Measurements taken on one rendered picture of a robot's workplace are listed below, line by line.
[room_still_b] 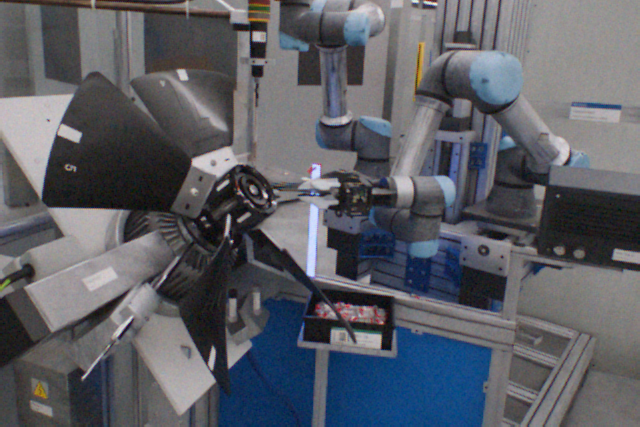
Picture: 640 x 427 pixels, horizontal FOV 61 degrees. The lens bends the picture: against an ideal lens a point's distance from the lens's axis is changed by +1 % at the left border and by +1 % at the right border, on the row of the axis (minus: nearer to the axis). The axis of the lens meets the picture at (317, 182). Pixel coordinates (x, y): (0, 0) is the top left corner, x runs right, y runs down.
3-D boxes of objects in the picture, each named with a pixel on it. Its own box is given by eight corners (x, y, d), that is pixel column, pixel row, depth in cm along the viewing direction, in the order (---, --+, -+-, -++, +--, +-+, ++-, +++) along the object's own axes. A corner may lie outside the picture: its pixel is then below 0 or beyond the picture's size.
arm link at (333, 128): (354, 159, 190) (351, 6, 157) (314, 155, 194) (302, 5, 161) (361, 141, 199) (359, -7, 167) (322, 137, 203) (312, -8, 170)
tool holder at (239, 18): (231, 63, 103) (231, 9, 100) (228, 62, 109) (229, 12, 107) (277, 66, 105) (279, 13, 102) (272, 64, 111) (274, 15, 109)
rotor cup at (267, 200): (210, 264, 101) (258, 230, 95) (168, 200, 101) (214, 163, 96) (248, 241, 114) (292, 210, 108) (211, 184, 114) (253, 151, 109)
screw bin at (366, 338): (300, 343, 127) (301, 316, 126) (310, 311, 143) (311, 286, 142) (393, 354, 125) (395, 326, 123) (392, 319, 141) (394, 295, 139)
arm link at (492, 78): (553, 156, 160) (458, 38, 130) (602, 167, 148) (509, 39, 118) (533, 190, 159) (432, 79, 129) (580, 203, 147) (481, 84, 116)
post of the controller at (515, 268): (501, 319, 134) (511, 245, 129) (502, 314, 137) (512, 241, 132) (514, 322, 133) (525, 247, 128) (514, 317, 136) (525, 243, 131)
